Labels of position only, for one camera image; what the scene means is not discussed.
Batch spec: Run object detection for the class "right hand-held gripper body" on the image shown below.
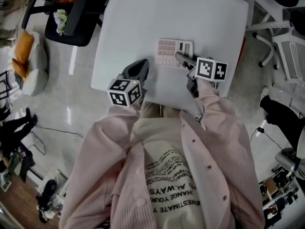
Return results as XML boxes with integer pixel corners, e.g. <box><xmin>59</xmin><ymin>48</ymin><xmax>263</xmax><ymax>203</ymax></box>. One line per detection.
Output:
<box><xmin>185</xmin><ymin>57</ymin><xmax>228</xmax><ymax>99</ymax></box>

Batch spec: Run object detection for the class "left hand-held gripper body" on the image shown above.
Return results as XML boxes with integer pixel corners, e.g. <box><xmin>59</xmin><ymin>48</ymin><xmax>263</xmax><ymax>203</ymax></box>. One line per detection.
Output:
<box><xmin>107</xmin><ymin>73</ymin><xmax>148</xmax><ymax>108</ymax></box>

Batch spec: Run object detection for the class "white and pink calculator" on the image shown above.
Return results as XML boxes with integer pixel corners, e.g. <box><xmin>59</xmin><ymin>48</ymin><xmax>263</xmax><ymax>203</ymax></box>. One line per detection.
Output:
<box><xmin>154</xmin><ymin>38</ymin><xmax>194</xmax><ymax>69</ymax></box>

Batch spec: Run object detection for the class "person's right forearm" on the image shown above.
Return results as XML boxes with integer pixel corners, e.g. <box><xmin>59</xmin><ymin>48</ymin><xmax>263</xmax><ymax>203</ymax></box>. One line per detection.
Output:
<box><xmin>194</xmin><ymin>79</ymin><xmax>240</xmax><ymax>143</ymax></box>

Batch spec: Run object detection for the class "person's left forearm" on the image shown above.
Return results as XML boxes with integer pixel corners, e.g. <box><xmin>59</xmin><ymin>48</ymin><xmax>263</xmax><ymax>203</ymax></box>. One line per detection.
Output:
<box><xmin>91</xmin><ymin>101</ymin><xmax>142</xmax><ymax>169</ymax></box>

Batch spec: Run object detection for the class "person's leg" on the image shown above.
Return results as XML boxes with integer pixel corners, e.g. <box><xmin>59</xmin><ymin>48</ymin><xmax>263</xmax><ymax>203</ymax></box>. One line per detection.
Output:
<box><xmin>139</xmin><ymin>101</ymin><xmax>184</xmax><ymax>120</ymax></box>

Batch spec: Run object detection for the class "red floor tape line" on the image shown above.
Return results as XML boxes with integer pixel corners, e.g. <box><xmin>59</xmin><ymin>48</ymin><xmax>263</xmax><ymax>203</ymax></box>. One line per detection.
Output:
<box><xmin>240</xmin><ymin>38</ymin><xmax>246</xmax><ymax>62</ymax></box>

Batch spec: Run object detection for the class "black mesh office chair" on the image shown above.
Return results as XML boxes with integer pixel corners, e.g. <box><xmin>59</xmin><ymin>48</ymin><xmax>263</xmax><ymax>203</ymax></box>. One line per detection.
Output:
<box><xmin>20</xmin><ymin>0</ymin><xmax>113</xmax><ymax>48</ymax></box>

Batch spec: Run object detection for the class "white office chair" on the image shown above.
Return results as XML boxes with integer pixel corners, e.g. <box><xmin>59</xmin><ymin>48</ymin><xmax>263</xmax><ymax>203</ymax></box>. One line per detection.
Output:
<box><xmin>252</xmin><ymin>28</ymin><xmax>305</xmax><ymax>81</ymax></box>

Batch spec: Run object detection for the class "white artificial flower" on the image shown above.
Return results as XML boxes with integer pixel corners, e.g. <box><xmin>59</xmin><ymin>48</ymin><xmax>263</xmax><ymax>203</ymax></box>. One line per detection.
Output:
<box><xmin>52</xmin><ymin>8</ymin><xmax>69</xmax><ymax>36</ymax></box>

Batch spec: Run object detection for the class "grey beanbag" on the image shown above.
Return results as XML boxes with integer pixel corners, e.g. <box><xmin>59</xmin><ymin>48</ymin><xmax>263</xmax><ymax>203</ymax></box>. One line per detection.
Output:
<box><xmin>20</xmin><ymin>31</ymin><xmax>50</xmax><ymax>97</ymax></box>

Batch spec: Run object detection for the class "person's torso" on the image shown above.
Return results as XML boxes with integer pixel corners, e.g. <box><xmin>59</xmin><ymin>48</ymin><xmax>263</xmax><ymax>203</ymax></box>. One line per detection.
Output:
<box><xmin>59</xmin><ymin>99</ymin><xmax>265</xmax><ymax>229</ymax></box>

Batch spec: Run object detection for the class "orange cushion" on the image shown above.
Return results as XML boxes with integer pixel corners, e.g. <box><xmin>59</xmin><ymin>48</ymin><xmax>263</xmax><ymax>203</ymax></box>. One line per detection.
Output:
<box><xmin>11</xmin><ymin>30</ymin><xmax>35</xmax><ymax>79</ymax></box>

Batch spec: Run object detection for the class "grey metal device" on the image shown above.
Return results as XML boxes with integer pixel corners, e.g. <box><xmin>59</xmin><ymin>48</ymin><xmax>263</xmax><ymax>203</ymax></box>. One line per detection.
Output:
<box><xmin>274</xmin><ymin>147</ymin><xmax>301</xmax><ymax>174</ymax></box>

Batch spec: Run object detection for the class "black floor fan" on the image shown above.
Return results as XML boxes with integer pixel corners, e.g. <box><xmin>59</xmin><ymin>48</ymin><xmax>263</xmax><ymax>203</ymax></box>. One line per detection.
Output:
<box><xmin>35</xmin><ymin>178</ymin><xmax>58</xmax><ymax>224</ymax></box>

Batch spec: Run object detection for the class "black wrist cord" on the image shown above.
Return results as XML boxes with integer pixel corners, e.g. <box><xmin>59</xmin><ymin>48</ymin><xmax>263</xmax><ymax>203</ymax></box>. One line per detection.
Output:
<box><xmin>194</xmin><ymin>105</ymin><xmax>206</xmax><ymax>129</ymax></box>

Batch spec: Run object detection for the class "black floor cable with adapter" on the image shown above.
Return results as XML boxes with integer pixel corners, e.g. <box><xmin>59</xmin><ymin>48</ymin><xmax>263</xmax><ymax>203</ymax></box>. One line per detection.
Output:
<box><xmin>249</xmin><ymin>126</ymin><xmax>287</xmax><ymax>153</ymax></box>

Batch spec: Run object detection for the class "metal wire frame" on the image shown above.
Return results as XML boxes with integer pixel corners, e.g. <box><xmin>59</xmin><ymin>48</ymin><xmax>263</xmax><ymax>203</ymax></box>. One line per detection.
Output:
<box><xmin>30</xmin><ymin>130</ymin><xmax>46</xmax><ymax>156</ymax></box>

